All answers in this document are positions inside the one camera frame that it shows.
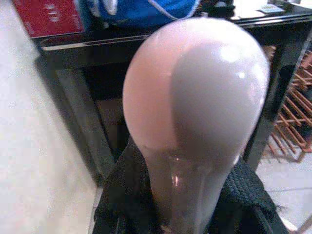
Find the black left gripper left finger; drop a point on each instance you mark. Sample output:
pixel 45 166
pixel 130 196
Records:
pixel 122 195

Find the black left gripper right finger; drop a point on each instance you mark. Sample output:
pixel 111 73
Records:
pixel 246 202

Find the pink broom purple bristles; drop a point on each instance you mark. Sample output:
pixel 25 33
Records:
pixel 195 97

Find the brown wooden rack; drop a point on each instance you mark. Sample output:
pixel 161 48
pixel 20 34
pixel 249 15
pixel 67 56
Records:
pixel 295 109

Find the blue fabric bag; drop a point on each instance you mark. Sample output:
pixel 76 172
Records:
pixel 136 9

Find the red cardboard box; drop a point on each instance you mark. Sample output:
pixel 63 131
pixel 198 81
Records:
pixel 48 17

